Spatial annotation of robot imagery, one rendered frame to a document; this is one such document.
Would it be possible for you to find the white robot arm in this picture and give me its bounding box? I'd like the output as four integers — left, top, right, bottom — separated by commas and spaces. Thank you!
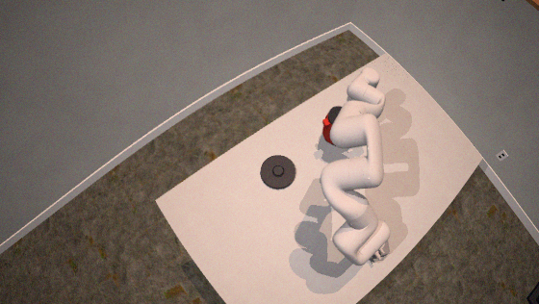
321, 67, 391, 266

